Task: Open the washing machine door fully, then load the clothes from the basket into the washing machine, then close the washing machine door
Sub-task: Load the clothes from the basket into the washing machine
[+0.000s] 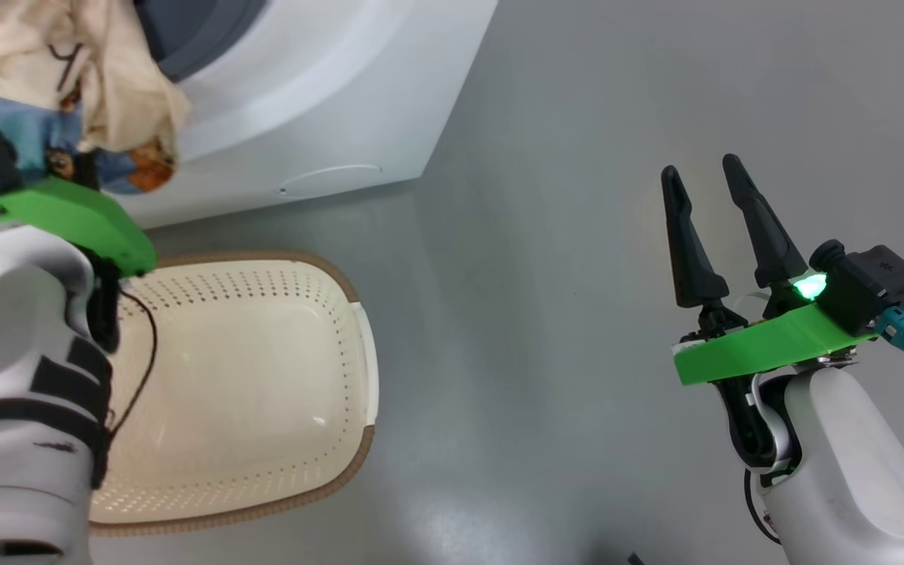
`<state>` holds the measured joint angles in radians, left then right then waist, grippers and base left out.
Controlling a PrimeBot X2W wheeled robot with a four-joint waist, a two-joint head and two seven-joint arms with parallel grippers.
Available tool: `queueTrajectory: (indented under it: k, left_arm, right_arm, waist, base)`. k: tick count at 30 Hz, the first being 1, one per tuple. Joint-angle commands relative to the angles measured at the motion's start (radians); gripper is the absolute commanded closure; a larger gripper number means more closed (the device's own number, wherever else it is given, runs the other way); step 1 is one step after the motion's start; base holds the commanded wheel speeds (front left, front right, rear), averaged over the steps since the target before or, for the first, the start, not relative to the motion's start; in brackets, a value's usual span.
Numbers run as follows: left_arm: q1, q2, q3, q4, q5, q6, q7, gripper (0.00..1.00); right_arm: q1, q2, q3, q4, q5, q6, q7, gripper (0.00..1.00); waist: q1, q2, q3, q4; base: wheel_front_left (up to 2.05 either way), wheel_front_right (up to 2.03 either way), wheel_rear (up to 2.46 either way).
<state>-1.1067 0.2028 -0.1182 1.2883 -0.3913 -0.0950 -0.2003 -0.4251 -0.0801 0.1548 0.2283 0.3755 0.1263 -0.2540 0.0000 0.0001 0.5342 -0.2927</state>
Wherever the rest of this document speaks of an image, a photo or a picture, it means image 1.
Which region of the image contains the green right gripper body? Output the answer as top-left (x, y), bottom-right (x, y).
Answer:
top-left (672, 302), bottom-right (877, 387)

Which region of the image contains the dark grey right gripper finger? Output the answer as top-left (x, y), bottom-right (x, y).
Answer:
top-left (661, 165), bottom-right (731, 308)
top-left (722, 154), bottom-right (810, 290)

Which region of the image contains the cream perforated laundry basket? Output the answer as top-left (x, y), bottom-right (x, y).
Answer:
top-left (87, 251), bottom-right (380, 537)

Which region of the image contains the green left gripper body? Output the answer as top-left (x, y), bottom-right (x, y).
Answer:
top-left (0, 174), bottom-right (157, 277)

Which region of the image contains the grey rubber door gasket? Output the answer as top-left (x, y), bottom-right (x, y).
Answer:
top-left (134, 0), bottom-right (268, 83)

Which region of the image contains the white front-load washing machine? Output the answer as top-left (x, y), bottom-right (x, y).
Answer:
top-left (103, 0), bottom-right (498, 230)

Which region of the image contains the cream garment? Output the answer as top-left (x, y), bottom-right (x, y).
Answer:
top-left (0, 0), bottom-right (192, 154)

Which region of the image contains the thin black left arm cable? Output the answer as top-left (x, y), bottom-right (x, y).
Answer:
top-left (107, 286), bottom-right (159, 440)

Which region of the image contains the round filter cover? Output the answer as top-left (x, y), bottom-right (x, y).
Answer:
top-left (278, 163), bottom-right (382, 197)

